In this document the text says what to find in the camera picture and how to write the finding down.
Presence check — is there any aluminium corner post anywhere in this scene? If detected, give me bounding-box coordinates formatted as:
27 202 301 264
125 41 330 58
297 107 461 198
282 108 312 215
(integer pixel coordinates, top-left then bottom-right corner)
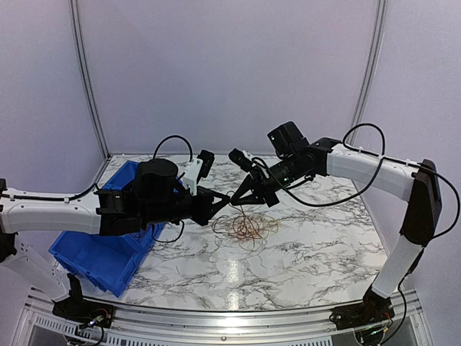
68 0 110 160
349 0 388 129

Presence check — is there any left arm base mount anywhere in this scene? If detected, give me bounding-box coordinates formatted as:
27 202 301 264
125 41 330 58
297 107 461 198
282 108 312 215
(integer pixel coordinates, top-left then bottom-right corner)
52 274 115 328

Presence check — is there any aluminium front frame rail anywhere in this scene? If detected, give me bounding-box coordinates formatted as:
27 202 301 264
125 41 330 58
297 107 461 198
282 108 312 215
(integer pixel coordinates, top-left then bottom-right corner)
14 295 433 346

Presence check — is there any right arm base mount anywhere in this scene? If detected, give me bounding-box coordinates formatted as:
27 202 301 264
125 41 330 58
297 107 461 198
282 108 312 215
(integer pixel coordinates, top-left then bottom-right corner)
329 288 395 330

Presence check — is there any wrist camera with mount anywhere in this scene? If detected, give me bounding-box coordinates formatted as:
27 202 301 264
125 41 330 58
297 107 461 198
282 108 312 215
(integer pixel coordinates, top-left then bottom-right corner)
228 148 259 173
181 149 215 196

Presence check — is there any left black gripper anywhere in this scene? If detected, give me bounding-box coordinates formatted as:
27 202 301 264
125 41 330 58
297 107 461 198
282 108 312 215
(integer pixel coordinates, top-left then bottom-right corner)
143 186 231 226

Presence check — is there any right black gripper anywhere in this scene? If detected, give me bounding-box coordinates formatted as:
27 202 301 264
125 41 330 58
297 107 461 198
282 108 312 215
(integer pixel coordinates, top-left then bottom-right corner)
230 154 303 208

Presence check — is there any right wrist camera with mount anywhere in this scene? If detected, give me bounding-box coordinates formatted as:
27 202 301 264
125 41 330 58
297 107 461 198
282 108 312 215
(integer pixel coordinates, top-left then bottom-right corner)
228 148 259 173

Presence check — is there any left aluminium corner post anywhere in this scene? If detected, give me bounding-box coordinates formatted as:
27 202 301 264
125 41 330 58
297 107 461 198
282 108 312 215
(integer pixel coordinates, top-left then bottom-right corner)
68 0 110 160

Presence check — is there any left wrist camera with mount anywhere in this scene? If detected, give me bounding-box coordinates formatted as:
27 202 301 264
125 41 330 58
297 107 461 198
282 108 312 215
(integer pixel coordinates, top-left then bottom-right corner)
181 149 215 196

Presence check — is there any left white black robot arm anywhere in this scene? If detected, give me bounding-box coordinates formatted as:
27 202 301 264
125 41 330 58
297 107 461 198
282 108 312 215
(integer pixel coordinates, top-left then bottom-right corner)
1 150 230 321

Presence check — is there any blue bin far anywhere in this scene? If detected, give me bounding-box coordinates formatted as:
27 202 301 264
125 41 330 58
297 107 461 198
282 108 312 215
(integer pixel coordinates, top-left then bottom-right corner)
99 161 139 190

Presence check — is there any coloured wire bundle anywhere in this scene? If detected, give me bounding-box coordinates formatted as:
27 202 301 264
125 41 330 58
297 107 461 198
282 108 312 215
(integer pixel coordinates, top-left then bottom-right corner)
211 201 282 253

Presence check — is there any blue bin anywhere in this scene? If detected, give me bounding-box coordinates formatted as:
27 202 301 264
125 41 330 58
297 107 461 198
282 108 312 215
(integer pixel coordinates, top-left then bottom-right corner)
99 161 139 190
49 228 154 298

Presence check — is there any blue bin near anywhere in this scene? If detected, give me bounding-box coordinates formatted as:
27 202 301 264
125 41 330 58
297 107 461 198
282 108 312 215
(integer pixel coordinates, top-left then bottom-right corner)
49 228 154 298

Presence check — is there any right aluminium corner post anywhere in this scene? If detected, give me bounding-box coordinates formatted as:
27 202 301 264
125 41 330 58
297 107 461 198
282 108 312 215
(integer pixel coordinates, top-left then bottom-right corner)
349 0 388 129

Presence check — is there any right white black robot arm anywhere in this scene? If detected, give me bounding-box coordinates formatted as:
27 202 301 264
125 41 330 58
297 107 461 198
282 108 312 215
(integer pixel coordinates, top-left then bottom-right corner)
228 121 443 323

